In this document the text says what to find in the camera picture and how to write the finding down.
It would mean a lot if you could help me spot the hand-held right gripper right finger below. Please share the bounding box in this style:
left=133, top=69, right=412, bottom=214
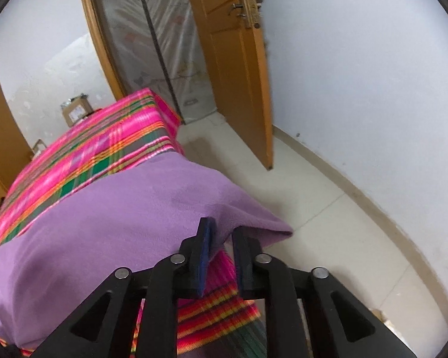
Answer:
left=231, top=227, right=417, bottom=358

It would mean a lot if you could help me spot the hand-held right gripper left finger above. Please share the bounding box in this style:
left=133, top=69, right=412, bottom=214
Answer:
left=30, top=217, right=217, bottom=358

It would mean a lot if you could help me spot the purple fleece garment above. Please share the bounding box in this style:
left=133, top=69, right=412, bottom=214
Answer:
left=0, top=152, right=294, bottom=347

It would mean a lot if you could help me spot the pink plaid bed sheet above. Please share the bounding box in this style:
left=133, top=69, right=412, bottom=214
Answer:
left=0, top=87, right=267, bottom=358

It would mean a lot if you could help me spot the brown cardboard box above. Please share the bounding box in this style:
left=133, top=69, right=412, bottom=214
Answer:
left=60, top=95, right=94, bottom=127

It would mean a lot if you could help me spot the wooden door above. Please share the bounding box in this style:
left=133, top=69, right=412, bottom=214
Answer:
left=182, top=0, right=274, bottom=171

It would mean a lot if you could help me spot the translucent plastic door curtain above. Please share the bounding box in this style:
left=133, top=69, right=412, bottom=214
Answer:
left=88, top=0, right=219, bottom=125

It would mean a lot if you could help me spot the wooden wardrobe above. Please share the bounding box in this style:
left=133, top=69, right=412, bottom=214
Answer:
left=0, top=36, right=34, bottom=232

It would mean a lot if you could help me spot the wooden door frame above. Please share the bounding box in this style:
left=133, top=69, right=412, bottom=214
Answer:
left=76, top=0, right=128, bottom=101

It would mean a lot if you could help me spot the metal door handle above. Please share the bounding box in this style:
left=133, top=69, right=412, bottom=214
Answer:
left=229, top=0, right=261, bottom=28

